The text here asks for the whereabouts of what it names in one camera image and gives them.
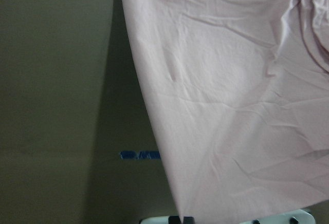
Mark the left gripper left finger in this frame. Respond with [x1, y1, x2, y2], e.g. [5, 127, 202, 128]
[168, 216, 181, 224]

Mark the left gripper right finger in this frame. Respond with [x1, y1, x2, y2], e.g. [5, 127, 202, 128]
[184, 216, 195, 224]

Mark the pink Snoopy t-shirt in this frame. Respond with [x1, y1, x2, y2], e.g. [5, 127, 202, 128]
[122, 0, 328, 223]

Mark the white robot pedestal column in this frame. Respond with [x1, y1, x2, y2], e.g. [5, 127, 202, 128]
[138, 208, 316, 224]

